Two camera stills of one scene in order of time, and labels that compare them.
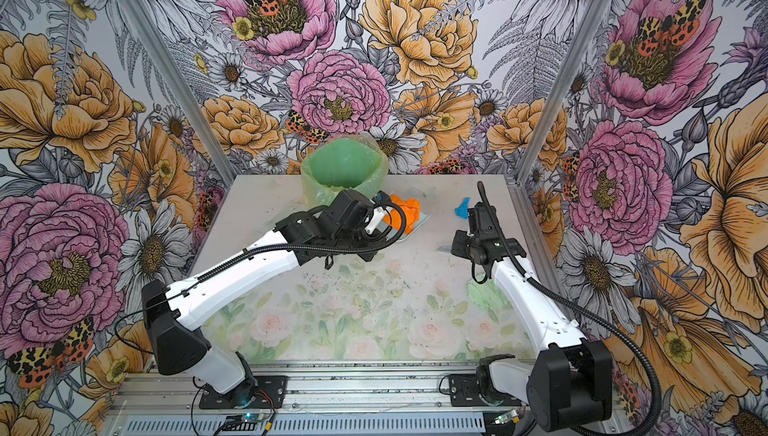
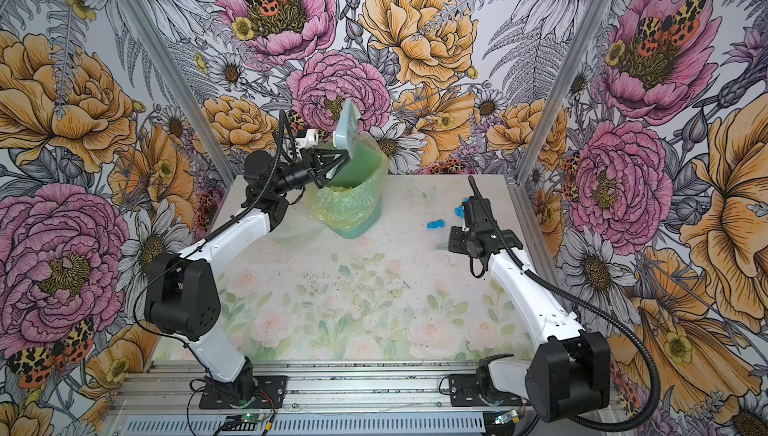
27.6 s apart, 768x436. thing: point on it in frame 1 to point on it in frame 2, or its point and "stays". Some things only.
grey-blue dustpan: (399, 236) to (345, 136)
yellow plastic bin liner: (339, 163) stays
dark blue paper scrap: (462, 210) stays
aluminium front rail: (339, 389) stays
